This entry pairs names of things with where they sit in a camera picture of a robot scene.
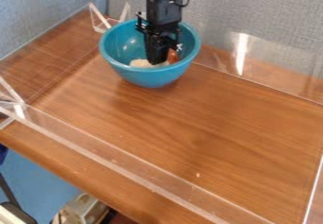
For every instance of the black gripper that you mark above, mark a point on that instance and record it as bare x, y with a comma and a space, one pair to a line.
158, 21

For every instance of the blue bowl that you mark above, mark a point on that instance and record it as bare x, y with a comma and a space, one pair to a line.
122, 46

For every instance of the clear acrylic tray walls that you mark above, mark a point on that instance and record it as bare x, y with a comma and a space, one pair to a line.
219, 149

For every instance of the white power strip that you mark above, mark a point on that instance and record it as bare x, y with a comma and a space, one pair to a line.
82, 210

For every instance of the black stand leg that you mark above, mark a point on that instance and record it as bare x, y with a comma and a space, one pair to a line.
11, 212

